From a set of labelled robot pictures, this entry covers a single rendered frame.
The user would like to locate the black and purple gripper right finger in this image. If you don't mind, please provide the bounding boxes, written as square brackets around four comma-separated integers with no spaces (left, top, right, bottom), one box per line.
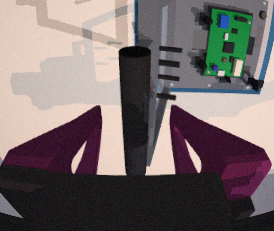
[169,105,272,201]

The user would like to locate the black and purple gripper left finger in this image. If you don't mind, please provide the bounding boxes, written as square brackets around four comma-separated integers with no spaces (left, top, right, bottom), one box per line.
[1,105,102,175]

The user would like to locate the green circuit board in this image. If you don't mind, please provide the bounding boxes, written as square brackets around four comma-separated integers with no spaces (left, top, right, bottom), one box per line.
[204,9,252,77]

